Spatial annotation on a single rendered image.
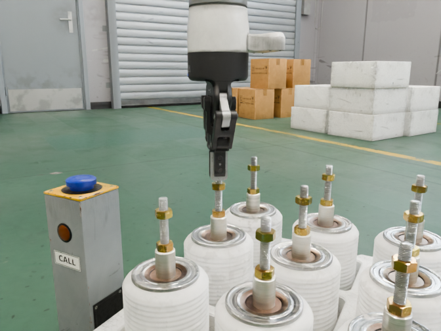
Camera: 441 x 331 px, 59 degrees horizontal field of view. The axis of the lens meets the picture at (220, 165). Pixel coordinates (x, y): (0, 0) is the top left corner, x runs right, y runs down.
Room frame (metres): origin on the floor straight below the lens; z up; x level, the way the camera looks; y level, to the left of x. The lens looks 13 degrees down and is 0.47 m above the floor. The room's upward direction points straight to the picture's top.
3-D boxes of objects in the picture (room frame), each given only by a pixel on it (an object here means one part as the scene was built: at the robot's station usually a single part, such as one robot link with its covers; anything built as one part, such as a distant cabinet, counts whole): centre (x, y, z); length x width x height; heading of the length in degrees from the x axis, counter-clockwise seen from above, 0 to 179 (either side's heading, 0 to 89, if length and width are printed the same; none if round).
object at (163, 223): (0.40, 0.06, 0.30); 0.01 x 0.01 x 0.08
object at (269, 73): (4.22, -0.50, 0.45); 0.30 x 0.24 x 0.30; 34
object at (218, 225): (0.50, 0.00, 0.26); 0.02 x 0.02 x 0.03
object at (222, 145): (0.48, 0.00, 0.37); 0.03 x 0.01 x 0.05; 9
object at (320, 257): (0.44, -0.10, 0.25); 0.08 x 0.08 x 0.01
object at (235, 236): (0.50, 0.00, 0.25); 0.08 x 0.08 x 0.01
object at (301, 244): (0.44, -0.10, 0.26); 0.02 x 0.02 x 0.03
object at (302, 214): (0.44, -0.10, 0.30); 0.01 x 0.01 x 0.08
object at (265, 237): (0.34, -0.04, 0.32); 0.02 x 0.02 x 0.01; 68
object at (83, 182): (0.52, 0.19, 0.32); 0.04 x 0.04 x 0.02
